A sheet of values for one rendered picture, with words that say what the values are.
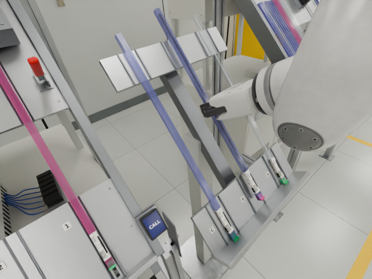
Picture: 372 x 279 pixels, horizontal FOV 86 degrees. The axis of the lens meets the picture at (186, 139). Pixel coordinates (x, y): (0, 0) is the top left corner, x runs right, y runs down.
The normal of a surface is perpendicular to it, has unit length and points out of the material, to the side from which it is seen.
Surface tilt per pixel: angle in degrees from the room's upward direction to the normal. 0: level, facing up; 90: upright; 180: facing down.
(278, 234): 0
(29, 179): 0
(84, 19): 90
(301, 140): 108
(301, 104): 99
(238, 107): 89
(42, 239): 46
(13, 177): 0
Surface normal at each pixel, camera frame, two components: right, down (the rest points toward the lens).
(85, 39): 0.63, 0.45
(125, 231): 0.40, -0.22
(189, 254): -0.07, -0.77
